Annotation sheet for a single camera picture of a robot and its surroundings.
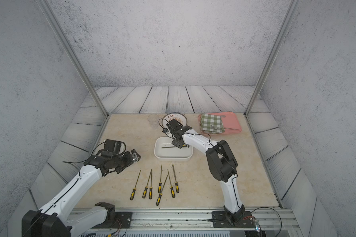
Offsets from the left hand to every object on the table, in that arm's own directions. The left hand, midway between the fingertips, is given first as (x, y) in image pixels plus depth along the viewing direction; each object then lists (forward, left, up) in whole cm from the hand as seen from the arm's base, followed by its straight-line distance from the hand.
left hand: (137, 159), depth 82 cm
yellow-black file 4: (-9, -12, -12) cm, 19 cm away
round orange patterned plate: (+43, -24, -12) cm, 50 cm away
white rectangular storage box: (+12, -13, -12) cm, 22 cm away
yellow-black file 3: (-12, -7, -12) cm, 18 cm away
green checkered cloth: (+35, -47, -11) cm, 59 cm away
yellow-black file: (-14, +3, -12) cm, 18 cm away
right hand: (+17, -24, -3) cm, 30 cm away
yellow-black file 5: (-11, -18, -13) cm, 25 cm away
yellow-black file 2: (-11, -4, -12) cm, 17 cm away
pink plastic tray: (+36, -63, -11) cm, 73 cm away
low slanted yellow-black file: (-15, -12, -12) cm, 23 cm away
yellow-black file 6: (-9, -21, -12) cm, 26 cm away
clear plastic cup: (+40, -3, -9) cm, 41 cm away
